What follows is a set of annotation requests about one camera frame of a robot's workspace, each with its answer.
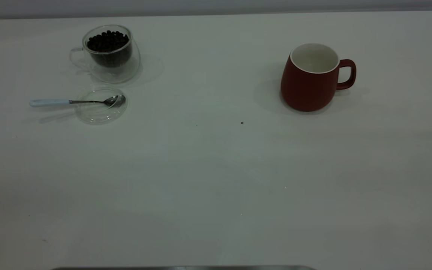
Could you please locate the red ceramic mug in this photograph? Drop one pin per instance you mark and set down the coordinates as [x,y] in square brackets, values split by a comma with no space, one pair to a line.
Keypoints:
[306,90]

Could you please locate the clear double-walled glass cup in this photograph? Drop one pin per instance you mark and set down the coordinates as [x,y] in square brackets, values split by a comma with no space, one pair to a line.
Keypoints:
[120,73]

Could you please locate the clear round glass lid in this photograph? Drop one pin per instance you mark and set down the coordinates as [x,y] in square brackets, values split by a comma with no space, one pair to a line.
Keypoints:
[99,114]

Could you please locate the coffee beans pile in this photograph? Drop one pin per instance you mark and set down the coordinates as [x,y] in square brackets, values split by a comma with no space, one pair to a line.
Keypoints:
[108,47]

